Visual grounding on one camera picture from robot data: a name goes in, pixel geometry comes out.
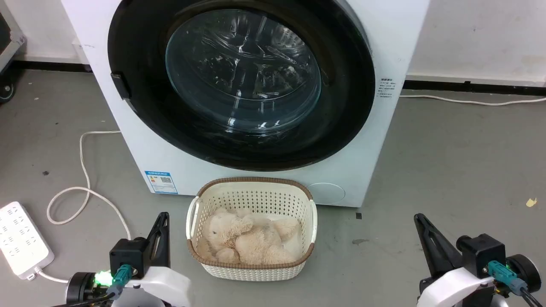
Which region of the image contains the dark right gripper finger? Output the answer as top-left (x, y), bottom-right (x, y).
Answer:
top-left (414, 213), bottom-right (448, 280)
top-left (431, 226), bottom-right (465, 273)

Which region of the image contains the white cable along wall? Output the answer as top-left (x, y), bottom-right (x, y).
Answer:
top-left (399, 94), bottom-right (546, 106)

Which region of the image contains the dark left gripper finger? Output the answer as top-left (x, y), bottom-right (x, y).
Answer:
top-left (156, 214), bottom-right (171, 268)
top-left (146, 212), bottom-right (166, 266)

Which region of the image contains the white front-load washing machine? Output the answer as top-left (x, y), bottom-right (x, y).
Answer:
top-left (61, 0), bottom-right (431, 208)

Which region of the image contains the round white filter cover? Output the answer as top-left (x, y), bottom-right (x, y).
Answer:
top-left (308, 182), bottom-right (346, 205)

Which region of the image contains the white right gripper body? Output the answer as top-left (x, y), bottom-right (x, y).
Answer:
top-left (416, 266), bottom-right (497, 307)

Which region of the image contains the blue energy label sticker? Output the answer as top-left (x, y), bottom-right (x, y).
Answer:
top-left (144, 171), bottom-right (178, 195)

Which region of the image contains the grey wheeled cart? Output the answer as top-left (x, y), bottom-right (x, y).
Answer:
top-left (0, 9), bottom-right (26, 104)

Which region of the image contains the white power strip cable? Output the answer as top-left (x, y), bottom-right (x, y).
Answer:
top-left (34, 130), bottom-right (132, 284)

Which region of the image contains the small printed warning sticker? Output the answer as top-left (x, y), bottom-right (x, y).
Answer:
top-left (377, 78), bottom-right (397, 99)

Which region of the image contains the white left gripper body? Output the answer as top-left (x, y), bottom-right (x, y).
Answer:
top-left (112, 265), bottom-right (193, 307)

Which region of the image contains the cream perforated laundry basket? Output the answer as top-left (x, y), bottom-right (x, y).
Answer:
top-left (186, 177), bottom-right (318, 282)

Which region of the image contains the white power strip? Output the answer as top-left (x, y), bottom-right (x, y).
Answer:
top-left (0, 201), bottom-right (55, 281)

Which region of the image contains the beige plush teddy bear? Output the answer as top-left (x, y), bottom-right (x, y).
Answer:
top-left (197, 208), bottom-right (300, 265)

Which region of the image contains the black round glass washer door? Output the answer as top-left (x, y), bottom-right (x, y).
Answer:
top-left (107, 0), bottom-right (376, 172)

